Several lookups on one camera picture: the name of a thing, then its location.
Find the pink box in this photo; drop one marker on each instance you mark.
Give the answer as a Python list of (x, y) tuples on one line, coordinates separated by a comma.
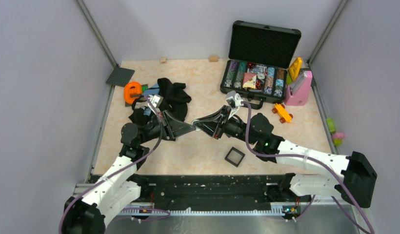
[(297, 93)]

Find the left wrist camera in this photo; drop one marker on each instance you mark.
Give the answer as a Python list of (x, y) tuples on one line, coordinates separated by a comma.
[(154, 101)]

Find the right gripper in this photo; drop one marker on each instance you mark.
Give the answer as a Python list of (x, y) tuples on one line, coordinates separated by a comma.
[(213, 127)]

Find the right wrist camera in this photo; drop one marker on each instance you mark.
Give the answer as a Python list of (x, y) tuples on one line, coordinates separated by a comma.
[(234, 100)]

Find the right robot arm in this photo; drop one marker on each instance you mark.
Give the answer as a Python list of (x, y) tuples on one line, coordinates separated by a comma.
[(350, 177)]

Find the green and pink toy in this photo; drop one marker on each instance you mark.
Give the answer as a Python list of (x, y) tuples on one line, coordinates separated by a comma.
[(336, 136)]

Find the yellow toy piece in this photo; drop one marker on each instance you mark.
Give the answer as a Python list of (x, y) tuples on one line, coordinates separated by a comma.
[(294, 70)]

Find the black square frame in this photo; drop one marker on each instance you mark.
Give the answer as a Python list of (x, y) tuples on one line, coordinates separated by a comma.
[(234, 157)]

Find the small wooden block right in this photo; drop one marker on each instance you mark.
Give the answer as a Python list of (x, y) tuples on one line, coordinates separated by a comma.
[(213, 58)]

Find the black printed t-shirt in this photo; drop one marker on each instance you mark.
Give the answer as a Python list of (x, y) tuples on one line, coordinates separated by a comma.
[(175, 100)]

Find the orange tape dispenser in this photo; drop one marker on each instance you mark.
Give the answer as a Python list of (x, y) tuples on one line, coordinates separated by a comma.
[(132, 93)]

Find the black poker chip case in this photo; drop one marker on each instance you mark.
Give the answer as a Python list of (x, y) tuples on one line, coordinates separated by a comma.
[(259, 56)]

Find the dark grey lego baseplate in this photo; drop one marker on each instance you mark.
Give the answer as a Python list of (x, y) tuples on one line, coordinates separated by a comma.
[(120, 76)]

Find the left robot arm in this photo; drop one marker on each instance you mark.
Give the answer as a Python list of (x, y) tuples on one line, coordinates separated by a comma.
[(93, 210)]

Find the yellow toy car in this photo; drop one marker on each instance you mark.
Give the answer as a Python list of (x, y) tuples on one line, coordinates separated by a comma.
[(279, 109)]

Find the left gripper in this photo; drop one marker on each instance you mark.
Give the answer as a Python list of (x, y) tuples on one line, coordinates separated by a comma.
[(172, 127)]

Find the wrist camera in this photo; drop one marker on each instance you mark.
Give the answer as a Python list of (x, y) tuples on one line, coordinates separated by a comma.
[(154, 101), (234, 100)]

